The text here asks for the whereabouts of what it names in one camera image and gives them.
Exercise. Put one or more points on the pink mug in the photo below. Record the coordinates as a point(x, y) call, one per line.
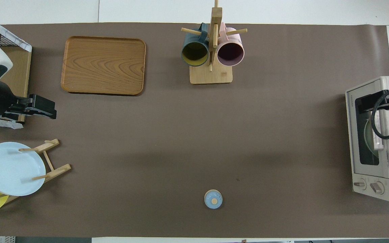
point(230, 54)

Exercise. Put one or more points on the light blue plate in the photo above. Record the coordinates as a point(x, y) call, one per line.
point(12, 168)

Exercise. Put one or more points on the brown table mat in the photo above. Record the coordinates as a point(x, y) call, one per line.
point(147, 152)

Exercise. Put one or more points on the pale green plate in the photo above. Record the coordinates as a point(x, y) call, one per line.
point(368, 138)

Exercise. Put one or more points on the brown wooden tray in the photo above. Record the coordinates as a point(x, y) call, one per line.
point(103, 65)

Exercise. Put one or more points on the blue call bell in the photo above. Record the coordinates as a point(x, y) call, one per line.
point(213, 199)

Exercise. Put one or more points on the dark teal mug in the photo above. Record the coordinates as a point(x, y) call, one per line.
point(194, 54)

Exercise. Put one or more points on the wooden mug rack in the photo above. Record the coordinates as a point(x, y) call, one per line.
point(211, 76)

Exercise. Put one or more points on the white checked cloth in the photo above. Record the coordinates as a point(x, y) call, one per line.
point(12, 36)

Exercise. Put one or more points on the wooden plate rack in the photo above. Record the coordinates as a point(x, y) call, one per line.
point(57, 170)

